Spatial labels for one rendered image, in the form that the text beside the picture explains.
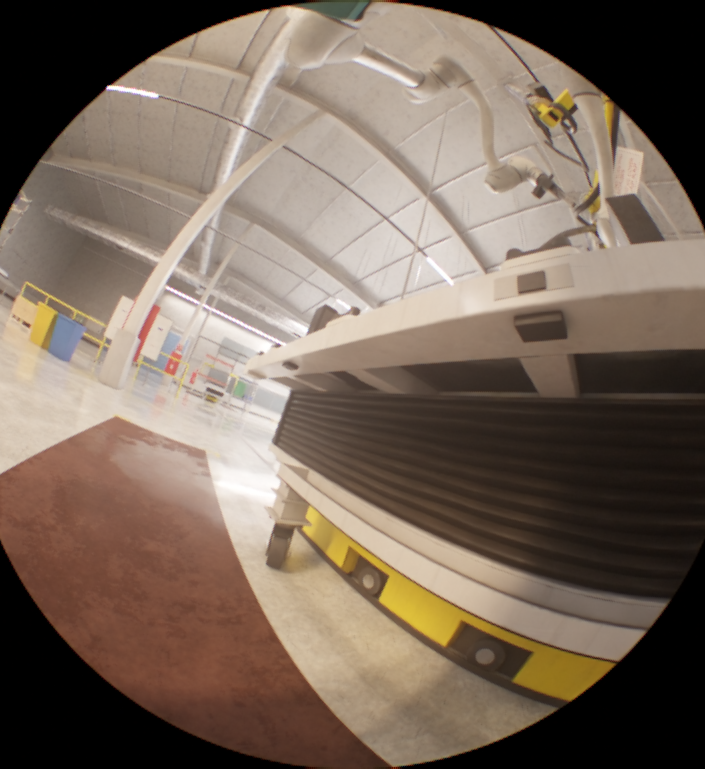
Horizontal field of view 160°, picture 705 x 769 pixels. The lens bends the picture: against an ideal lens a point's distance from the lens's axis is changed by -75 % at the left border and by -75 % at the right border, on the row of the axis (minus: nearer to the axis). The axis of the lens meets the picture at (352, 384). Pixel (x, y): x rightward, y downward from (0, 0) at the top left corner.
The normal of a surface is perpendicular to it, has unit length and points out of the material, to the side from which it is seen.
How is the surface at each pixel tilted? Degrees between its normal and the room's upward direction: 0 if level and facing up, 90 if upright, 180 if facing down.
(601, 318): 180
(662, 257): 90
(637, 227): 90
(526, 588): 90
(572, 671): 90
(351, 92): 176
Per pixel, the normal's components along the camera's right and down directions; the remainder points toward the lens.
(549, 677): -0.77, -0.37
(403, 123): -0.36, 0.90
